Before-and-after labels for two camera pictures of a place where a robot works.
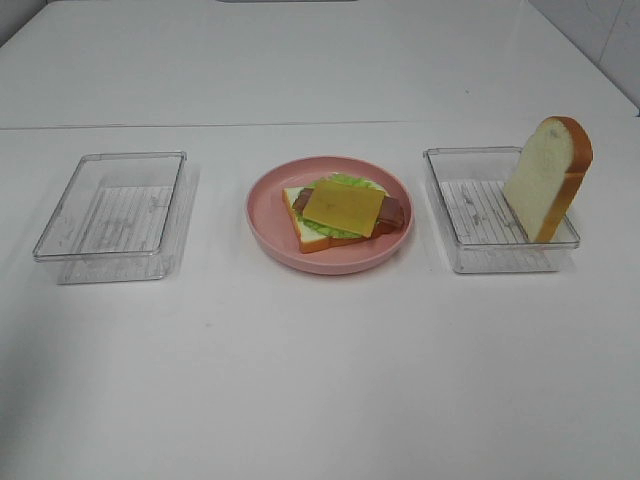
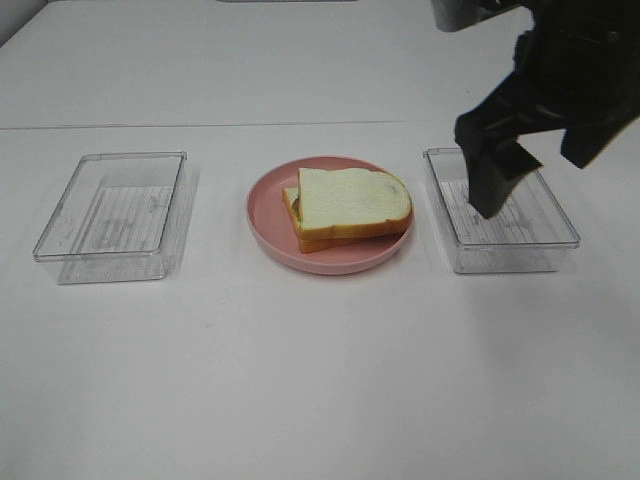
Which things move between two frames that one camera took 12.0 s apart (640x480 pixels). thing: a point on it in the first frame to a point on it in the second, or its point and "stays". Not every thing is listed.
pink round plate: (330, 215) stays
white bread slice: (546, 174) to (350, 202)
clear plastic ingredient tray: (124, 217) stays
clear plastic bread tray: (484, 230) stays
